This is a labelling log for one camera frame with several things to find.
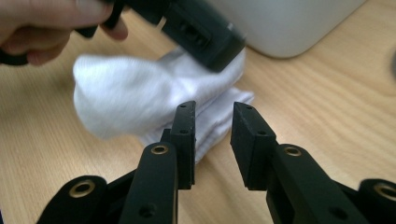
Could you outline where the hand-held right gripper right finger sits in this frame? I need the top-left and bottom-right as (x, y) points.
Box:
(229, 101), (372, 224)

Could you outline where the white divided storage box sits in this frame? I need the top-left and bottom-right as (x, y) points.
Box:
(206, 0), (369, 60)

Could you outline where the white sock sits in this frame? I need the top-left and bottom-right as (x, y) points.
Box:
(72, 46), (255, 164)

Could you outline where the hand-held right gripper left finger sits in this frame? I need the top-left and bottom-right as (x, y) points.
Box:
(118, 100), (198, 224)

